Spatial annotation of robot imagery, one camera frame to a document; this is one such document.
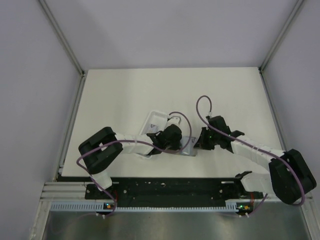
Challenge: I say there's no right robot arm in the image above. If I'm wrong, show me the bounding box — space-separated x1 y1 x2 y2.
194 115 317 205

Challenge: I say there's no white slotted cable duct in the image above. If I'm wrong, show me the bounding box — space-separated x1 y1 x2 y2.
50 201 252 213

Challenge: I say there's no aluminium frame post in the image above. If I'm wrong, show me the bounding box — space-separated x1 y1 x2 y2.
258 0 307 72
37 0 87 76

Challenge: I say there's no left aluminium frame post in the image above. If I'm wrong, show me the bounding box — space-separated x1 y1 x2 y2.
37 0 87 76

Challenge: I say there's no grey card holder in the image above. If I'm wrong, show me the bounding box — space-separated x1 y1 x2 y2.
178 136 198 157

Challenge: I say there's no right aluminium frame post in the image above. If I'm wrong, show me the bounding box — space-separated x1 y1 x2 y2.
258 0 307 72

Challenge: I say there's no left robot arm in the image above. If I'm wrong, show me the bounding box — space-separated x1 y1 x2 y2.
78 124 182 199

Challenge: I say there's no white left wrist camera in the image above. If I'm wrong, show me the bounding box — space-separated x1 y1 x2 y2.
166 116 182 127

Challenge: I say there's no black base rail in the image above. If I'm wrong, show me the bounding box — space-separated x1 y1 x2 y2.
85 177 263 208

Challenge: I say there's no white plastic basket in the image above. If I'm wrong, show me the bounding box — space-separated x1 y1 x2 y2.
136 110 169 160

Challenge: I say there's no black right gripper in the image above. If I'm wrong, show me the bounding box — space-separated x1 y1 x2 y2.
194 126 221 150

